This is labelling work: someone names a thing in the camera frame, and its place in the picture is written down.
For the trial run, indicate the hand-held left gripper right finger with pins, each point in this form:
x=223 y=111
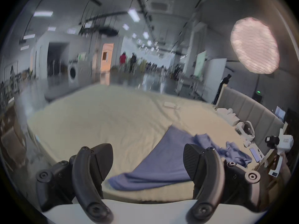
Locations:
x=211 y=176

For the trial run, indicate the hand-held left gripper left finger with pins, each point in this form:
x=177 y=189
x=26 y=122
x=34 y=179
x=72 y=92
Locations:
x=80 y=178

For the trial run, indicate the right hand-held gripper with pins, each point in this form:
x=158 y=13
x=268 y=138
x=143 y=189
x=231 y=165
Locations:
x=285 y=142

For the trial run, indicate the blue shirt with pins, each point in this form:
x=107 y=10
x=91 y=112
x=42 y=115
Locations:
x=168 y=162

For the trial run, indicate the person's right hand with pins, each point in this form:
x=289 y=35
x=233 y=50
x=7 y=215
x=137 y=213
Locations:
x=285 y=169

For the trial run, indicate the phone with lit screen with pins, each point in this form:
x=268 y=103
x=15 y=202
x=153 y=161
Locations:
x=255 y=154

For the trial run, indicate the white headset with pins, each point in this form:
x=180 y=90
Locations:
x=245 y=129

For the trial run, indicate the beige padded headboard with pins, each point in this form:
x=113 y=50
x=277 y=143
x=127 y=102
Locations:
x=254 y=111

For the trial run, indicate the white cardboard boxes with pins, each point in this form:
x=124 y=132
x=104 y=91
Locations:
x=229 y=117

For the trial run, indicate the bed with beige sheet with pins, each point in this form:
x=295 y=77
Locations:
x=105 y=115

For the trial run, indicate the white remote control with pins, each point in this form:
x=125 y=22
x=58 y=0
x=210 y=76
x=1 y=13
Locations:
x=171 y=105

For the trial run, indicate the round white paper lamp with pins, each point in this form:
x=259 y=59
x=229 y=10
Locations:
x=254 y=45

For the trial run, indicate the white washing machine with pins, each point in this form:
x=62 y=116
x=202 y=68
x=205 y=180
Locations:
x=73 y=75

